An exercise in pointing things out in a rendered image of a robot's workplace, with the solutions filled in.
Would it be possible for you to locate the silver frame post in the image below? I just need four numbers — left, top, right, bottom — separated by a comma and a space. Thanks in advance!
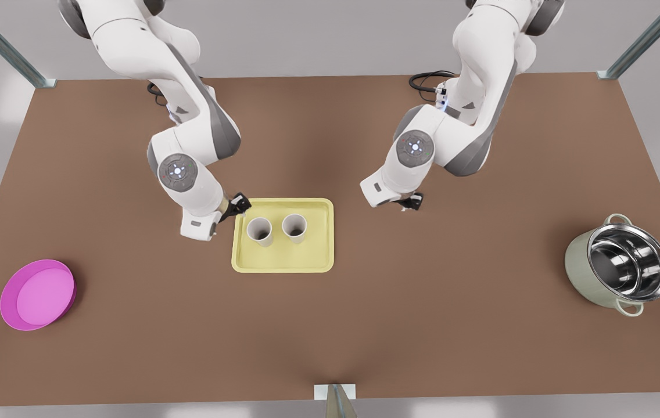
0, 0, 58, 89
314, 384, 357, 418
596, 0, 660, 80

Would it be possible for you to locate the pink round bowl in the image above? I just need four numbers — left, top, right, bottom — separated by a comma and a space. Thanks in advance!
0, 259, 77, 331

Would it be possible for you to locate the white IKEA cup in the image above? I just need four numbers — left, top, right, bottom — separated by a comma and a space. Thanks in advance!
247, 217, 274, 248
281, 214, 308, 244

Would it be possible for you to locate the green pot with steel interior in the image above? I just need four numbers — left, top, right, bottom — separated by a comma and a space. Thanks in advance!
564, 213, 660, 318

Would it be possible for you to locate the yellow rectangular tray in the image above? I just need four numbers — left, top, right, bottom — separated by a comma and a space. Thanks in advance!
231, 198, 335, 273

